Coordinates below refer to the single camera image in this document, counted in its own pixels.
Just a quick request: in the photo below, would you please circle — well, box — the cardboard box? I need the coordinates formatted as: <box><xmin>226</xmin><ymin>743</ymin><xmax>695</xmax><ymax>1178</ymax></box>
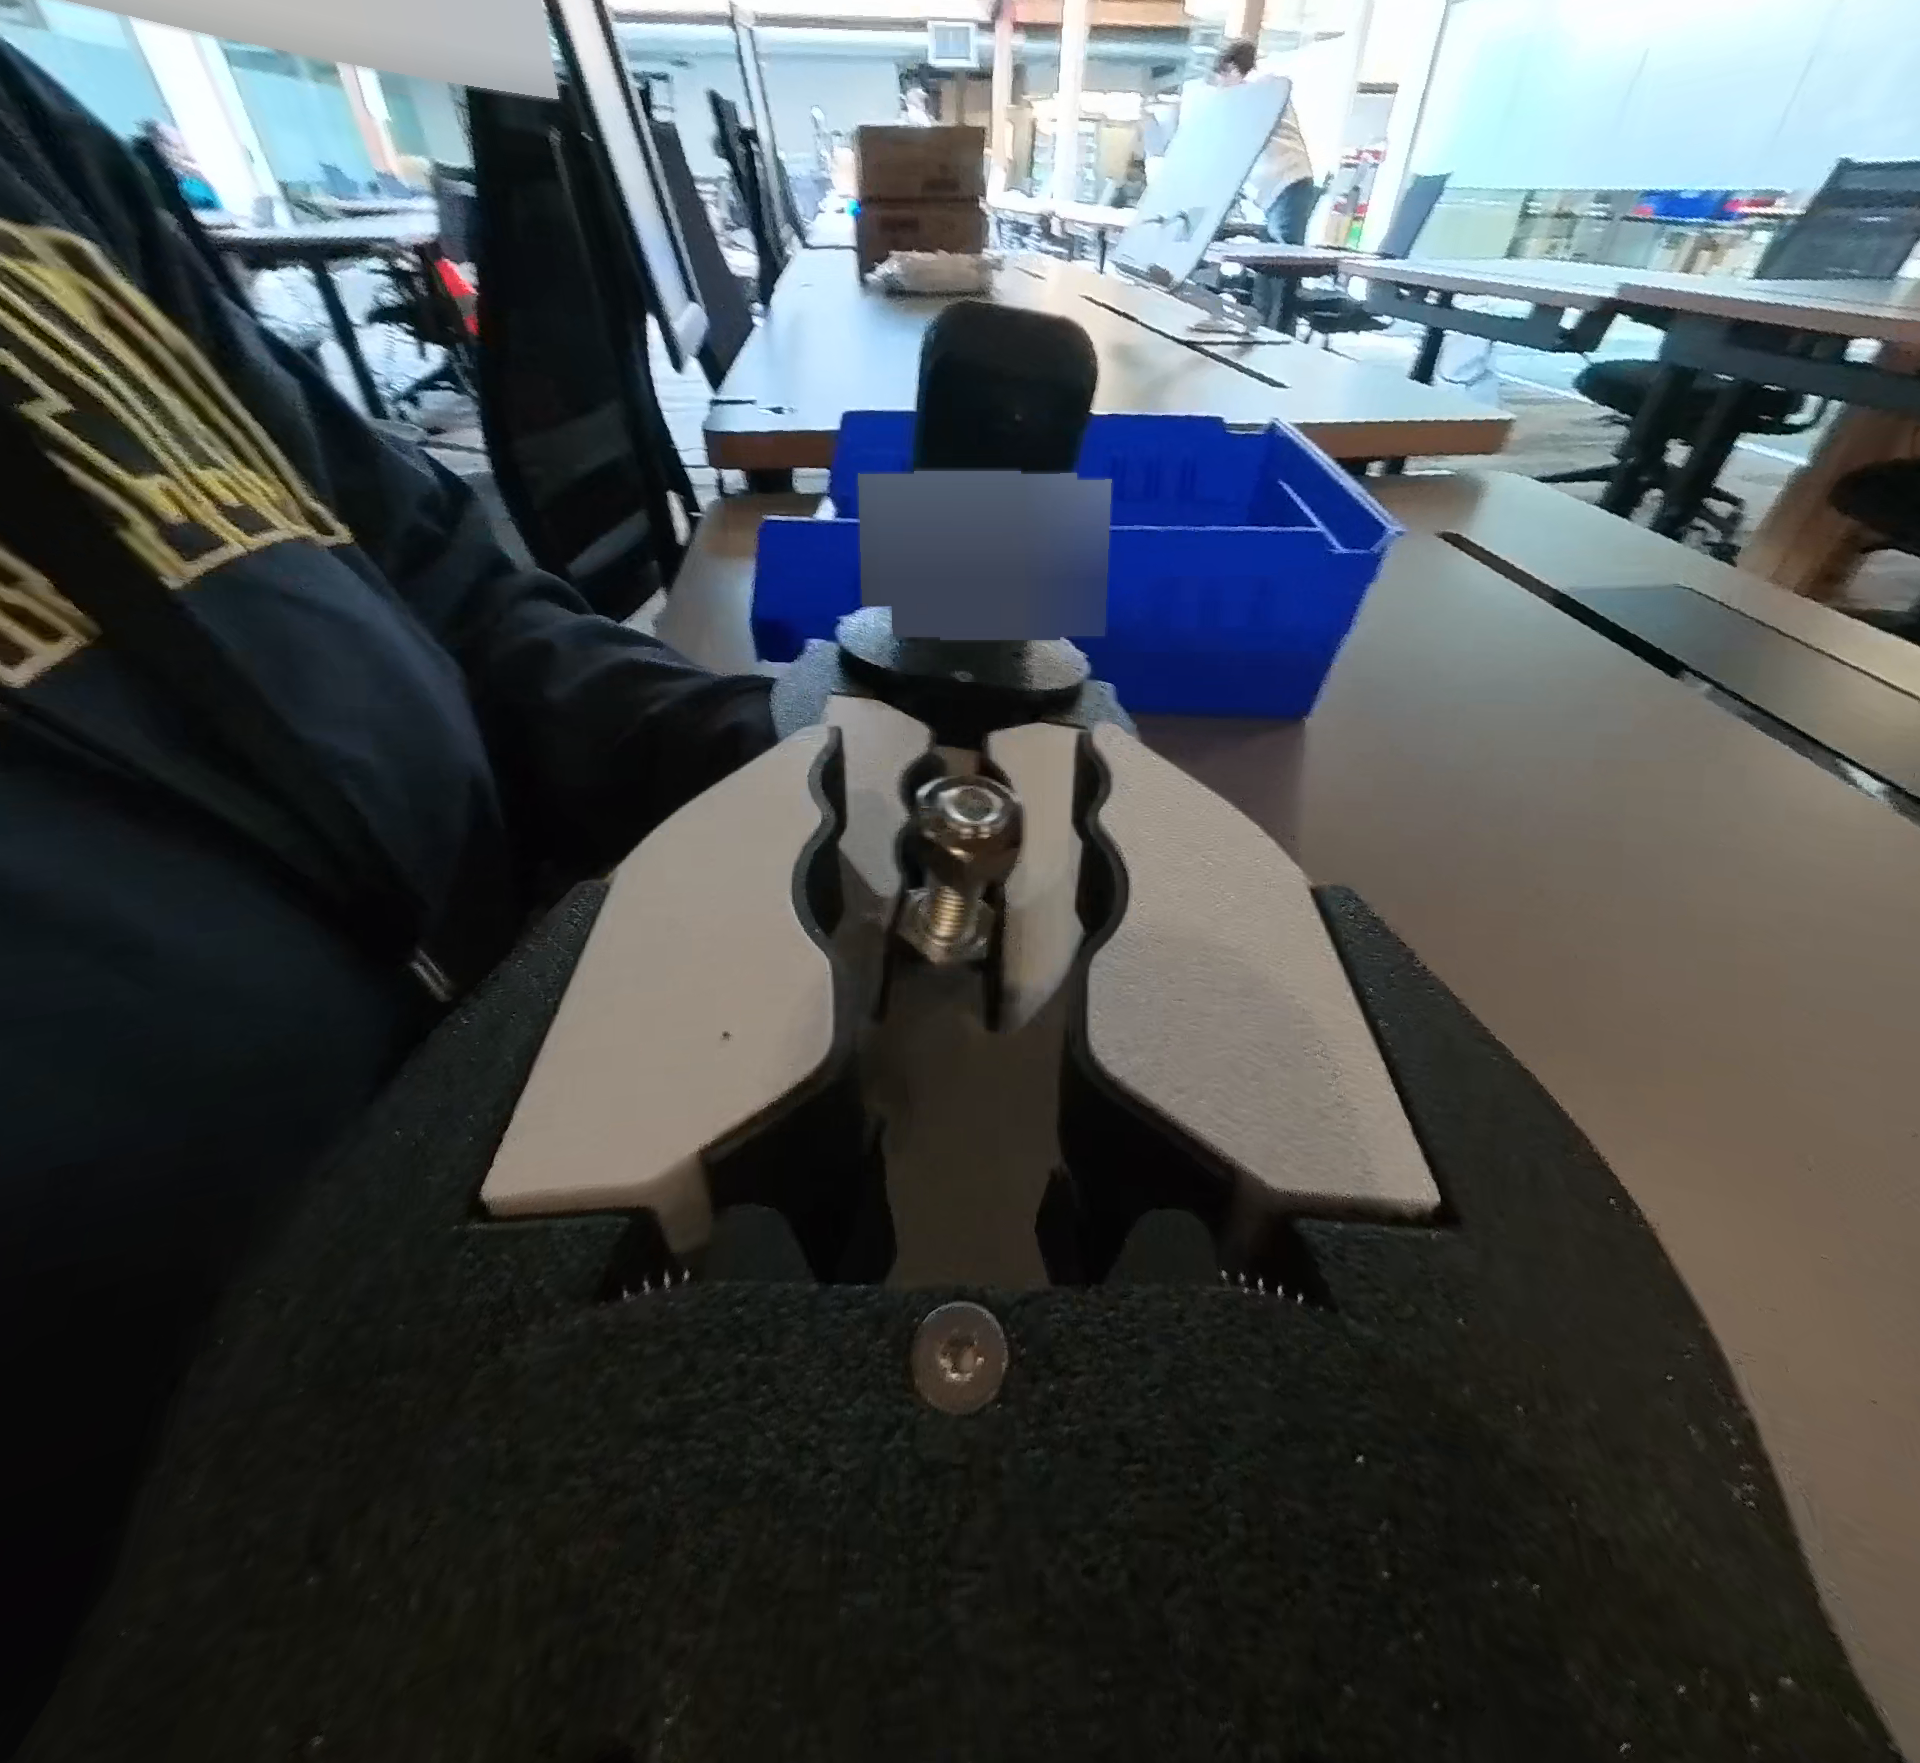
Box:
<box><xmin>855</xmin><ymin>198</ymin><xmax>991</xmax><ymax>282</ymax></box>
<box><xmin>852</xmin><ymin>123</ymin><xmax>991</xmax><ymax>205</ymax></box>

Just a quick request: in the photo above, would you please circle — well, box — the black mesh office chair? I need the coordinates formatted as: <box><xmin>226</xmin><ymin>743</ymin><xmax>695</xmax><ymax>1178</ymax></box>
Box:
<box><xmin>465</xmin><ymin>82</ymin><xmax>699</xmax><ymax>626</ymax></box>

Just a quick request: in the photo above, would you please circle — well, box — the silver hex bolt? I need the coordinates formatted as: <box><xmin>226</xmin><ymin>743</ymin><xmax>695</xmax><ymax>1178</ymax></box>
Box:
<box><xmin>908</xmin><ymin>773</ymin><xmax>1028</xmax><ymax>946</ymax></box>

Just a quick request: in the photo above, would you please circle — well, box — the blue plastic bin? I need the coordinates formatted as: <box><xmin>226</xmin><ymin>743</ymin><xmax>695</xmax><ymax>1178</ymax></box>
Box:
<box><xmin>753</xmin><ymin>408</ymin><xmax>1405</xmax><ymax>722</ymax></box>

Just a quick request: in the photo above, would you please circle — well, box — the long wooden desk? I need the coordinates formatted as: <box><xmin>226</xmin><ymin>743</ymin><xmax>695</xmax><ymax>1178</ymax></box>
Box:
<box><xmin>703</xmin><ymin>249</ymin><xmax>1518</xmax><ymax>495</ymax></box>

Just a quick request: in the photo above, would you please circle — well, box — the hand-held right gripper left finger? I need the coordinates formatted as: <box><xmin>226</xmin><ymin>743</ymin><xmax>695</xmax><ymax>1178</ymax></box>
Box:
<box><xmin>481</xmin><ymin>725</ymin><xmax>871</xmax><ymax>1256</ymax></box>

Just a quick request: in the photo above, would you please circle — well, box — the white monitor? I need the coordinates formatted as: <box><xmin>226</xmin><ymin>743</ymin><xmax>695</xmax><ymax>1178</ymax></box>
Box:
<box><xmin>1118</xmin><ymin>73</ymin><xmax>1293</xmax><ymax>295</ymax></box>

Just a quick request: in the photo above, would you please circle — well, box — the person in dark sweatshirt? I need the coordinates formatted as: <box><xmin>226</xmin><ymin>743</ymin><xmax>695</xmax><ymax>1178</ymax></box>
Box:
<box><xmin>0</xmin><ymin>36</ymin><xmax>603</xmax><ymax>1735</ymax></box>

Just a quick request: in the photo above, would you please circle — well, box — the thin black monitor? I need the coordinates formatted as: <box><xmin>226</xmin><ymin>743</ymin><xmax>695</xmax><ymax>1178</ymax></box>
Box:
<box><xmin>518</xmin><ymin>0</ymin><xmax>711</xmax><ymax>366</ymax></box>

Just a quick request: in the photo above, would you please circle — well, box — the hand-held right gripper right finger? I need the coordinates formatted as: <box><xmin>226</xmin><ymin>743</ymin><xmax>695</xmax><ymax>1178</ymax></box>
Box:
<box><xmin>1068</xmin><ymin>722</ymin><xmax>1445</xmax><ymax>1256</ymax></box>

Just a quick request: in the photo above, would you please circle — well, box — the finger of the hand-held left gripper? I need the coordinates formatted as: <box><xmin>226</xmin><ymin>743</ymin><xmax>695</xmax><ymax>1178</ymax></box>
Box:
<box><xmin>983</xmin><ymin>722</ymin><xmax>1122</xmax><ymax>1038</ymax></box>
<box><xmin>818</xmin><ymin>693</ymin><xmax>943</xmax><ymax>1028</ymax></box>

